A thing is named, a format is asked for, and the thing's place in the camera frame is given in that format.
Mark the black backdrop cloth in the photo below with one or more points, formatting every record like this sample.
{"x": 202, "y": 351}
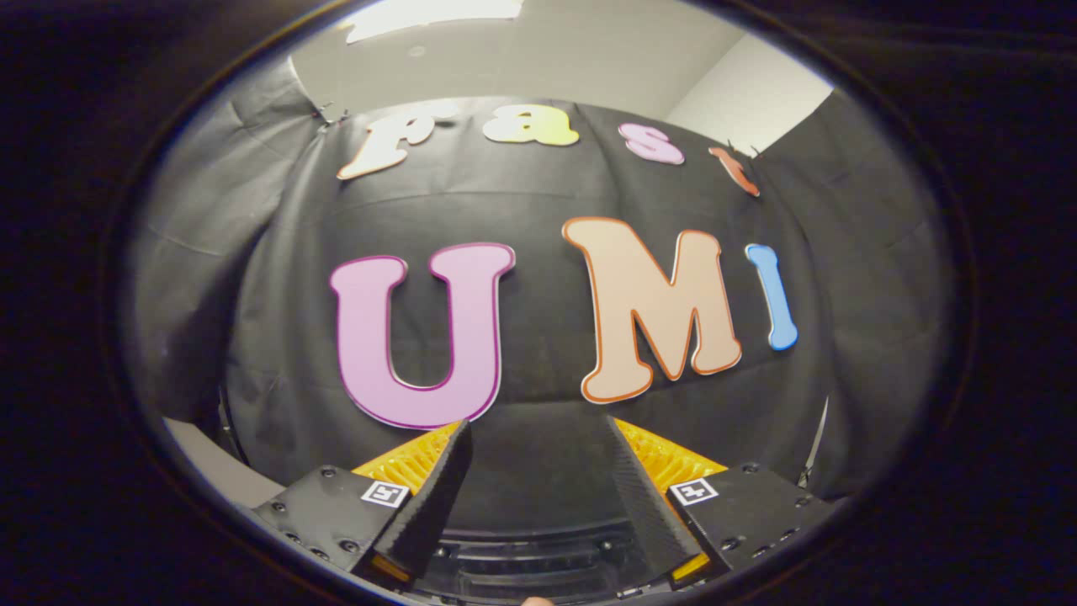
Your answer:
{"x": 538, "y": 194}

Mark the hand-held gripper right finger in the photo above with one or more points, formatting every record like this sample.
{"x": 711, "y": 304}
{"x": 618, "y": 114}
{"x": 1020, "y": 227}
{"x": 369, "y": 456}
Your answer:
{"x": 648, "y": 505}

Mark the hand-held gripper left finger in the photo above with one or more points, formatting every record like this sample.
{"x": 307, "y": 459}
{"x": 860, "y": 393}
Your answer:
{"x": 429, "y": 505}

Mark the beige cabinet with dark frame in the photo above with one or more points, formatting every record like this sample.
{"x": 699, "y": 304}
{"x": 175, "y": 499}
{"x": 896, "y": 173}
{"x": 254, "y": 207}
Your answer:
{"x": 219, "y": 471}

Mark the black stand pole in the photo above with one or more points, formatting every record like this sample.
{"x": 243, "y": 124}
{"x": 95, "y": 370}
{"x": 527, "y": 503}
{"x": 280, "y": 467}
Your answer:
{"x": 233, "y": 429}

